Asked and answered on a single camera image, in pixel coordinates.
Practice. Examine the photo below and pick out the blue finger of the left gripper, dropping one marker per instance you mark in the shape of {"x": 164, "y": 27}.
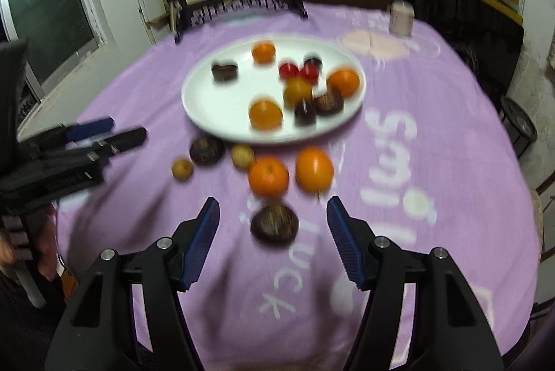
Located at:
{"x": 79, "y": 132}

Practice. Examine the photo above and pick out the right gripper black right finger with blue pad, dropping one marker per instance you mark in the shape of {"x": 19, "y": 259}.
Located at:
{"x": 449, "y": 331}

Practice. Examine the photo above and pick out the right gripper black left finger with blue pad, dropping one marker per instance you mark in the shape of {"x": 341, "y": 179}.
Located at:
{"x": 98, "y": 329}

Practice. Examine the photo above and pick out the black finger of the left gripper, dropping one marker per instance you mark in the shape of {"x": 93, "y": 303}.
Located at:
{"x": 120, "y": 142}

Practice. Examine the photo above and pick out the small brown longan fruit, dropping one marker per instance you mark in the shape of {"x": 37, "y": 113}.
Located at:
{"x": 182, "y": 169}

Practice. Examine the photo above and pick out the dark wrinkled passion fruit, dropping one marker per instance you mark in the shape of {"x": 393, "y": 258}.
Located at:
{"x": 207, "y": 150}

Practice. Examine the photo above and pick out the yellowish longan fruit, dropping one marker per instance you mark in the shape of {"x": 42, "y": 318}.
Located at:
{"x": 242, "y": 157}

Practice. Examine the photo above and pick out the orange mandarin with stem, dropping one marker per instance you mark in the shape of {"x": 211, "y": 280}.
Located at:
{"x": 268, "y": 177}

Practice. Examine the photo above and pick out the small orange kumquat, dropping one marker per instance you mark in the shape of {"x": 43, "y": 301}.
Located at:
{"x": 263, "y": 53}

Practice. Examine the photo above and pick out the dark brown passion fruit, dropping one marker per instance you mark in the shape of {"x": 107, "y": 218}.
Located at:
{"x": 275, "y": 224}

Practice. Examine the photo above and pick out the dark purple plum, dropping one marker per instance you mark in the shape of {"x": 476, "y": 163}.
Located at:
{"x": 304, "y": 113}

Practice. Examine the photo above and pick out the person's left hand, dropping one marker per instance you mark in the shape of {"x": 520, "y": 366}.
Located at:
{"x": 46, "y": 243}

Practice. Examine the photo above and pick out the dark chestnut on plate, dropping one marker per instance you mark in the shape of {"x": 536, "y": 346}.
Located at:
{"x": 225, "y": 71}

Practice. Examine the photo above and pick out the orange fruit plate front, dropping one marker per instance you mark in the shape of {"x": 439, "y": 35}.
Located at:
{"x": 265, "y": 115}

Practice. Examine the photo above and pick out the white oval plate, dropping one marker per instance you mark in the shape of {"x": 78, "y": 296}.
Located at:
{"x": 221, "y": 109}

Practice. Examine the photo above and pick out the purple printed tablecloth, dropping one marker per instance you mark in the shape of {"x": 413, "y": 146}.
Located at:
{"x": 426, "y": 163}

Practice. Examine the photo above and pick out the red cherry tomato left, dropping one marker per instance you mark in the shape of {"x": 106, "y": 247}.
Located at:
{"x": 288, "y": 70}

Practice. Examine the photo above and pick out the red cherry tomato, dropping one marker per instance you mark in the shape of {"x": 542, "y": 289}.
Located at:
{"x": 310, "y": 72}
{"x": 288, "y": 70}

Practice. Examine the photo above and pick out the yellow orange fruit centre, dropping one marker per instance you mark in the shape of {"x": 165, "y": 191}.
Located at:
{"x": 296, "y": 90}

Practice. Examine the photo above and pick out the large smooth orange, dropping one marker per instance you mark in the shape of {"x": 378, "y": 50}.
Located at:
{"x": 314, "y": 170}

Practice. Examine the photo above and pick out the red cherry tomato right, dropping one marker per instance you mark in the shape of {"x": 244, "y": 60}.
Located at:
{"x": 310, "y": 72}

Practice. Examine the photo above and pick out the black round stool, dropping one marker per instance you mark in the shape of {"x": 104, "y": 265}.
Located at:
{"x": 519, "y": 126}

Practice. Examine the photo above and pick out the dark cherry at back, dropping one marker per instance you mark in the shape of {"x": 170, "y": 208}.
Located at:
{"x": 314, "y": 60}

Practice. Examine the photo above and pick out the orange mandarin on plate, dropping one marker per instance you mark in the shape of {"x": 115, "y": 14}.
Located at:
{"x": 344, "y": 80}

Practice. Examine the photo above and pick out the pale beverage can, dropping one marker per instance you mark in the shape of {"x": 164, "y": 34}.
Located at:
{"x": 401, "y": 19}

